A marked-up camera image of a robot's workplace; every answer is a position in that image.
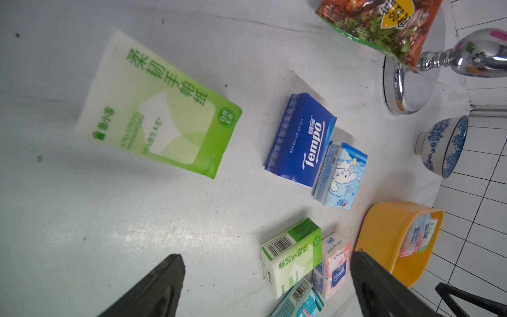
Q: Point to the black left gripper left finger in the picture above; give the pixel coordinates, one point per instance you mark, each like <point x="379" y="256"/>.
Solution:
<point x="157" y="294"/>

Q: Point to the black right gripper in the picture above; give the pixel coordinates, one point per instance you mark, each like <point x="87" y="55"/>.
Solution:
<point x="448" y="292"/>

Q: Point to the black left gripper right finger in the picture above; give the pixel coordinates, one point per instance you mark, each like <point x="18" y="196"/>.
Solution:
<point x="379" y="293"/>

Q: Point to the yellow plastic storage box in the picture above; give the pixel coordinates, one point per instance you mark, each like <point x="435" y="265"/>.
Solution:
<point x="382" y="233"/>

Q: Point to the pink blue tissue pack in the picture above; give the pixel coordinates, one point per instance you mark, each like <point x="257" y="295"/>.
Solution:
<point x="330" y="275"/>

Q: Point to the teal cartoon tissue pack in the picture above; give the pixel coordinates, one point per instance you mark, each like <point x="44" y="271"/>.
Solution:
<point x="302" y="300"/>

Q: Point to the lime green tissue pack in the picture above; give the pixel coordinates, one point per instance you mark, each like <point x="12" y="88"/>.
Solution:
<point x="291" y="256"/>

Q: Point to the light blue cartoon tissue pack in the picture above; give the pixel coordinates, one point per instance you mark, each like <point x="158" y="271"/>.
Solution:
<point x="340" y="176"/>

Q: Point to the blue white porcelain bowl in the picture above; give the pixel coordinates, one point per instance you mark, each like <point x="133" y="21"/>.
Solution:
<point x="441" y="146"/>

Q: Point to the dark blue Tempo tissue pack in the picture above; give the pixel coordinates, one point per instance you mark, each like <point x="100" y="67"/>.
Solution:
<point x="301" y="141"/>

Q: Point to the large green tissue pack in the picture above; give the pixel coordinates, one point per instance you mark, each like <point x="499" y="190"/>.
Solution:
<point x="140" y="103"/>

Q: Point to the silver metal hook stand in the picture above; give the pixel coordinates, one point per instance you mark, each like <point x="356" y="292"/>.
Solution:
<point x="479" y="54"/>

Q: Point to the red green snack bag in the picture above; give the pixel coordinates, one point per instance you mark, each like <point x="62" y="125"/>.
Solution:
<point x="396" y="28"/>

